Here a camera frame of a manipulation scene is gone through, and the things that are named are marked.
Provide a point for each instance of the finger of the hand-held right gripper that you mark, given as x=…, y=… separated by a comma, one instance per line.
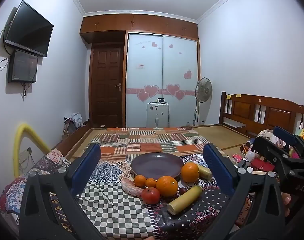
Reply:
x=283, y=133
x=269, y=150

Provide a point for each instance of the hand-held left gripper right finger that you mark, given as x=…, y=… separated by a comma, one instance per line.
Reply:
x=213, y=163

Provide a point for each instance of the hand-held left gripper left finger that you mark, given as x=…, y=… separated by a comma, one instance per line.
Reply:
x=88, y=165

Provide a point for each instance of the large orange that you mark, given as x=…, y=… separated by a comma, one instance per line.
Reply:
x=167, y=186
x=190, y=172

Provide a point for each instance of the peeled pomelo segment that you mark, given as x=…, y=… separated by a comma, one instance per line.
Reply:
x=129, y=187

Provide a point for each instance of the small mandarin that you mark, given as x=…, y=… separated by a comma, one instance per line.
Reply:
x=151, y=182
x=139, y=180

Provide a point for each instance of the purple plate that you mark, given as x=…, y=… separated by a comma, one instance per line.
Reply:
x=157, y=166

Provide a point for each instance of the red tomato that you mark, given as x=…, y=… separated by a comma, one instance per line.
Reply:
x=151, y=195

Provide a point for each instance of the person's right hand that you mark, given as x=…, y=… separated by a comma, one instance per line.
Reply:
x=286, y=203

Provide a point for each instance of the pile of small clutter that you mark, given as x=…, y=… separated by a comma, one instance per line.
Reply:
x=252, y=157

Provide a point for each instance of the woven bed mat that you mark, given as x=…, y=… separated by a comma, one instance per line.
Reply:
x=217, y=133

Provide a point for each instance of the wooden bed headboard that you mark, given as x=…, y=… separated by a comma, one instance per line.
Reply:
x=249, y=110

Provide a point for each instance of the dark red grape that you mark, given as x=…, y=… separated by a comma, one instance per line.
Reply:
x=182, y=191

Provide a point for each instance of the patterned checkered cloth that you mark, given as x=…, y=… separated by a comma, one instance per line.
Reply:
x=111, y=210

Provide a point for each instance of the striped patchwork blanket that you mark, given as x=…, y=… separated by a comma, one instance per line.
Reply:
x=152, y=140

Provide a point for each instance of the yellow foam tube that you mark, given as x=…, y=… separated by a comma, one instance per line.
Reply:
x=16, y=150

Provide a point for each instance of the white appliance by wardrobe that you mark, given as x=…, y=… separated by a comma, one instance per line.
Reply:
x=157, y=115

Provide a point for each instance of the standing fan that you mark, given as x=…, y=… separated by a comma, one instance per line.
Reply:
x=203, y=90

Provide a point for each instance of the brown wooden door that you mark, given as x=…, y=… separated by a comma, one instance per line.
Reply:
x=106, y=85

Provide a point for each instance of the wooden wardrobe with heart stickers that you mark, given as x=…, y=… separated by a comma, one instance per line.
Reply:
x=144, y=80

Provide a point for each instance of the black box under television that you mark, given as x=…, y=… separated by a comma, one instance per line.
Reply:
x=23, y=66

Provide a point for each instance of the wall socket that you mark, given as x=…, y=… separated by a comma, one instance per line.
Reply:
x=25, y=153

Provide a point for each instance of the black wall television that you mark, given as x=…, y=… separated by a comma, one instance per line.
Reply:
x=29, y=28

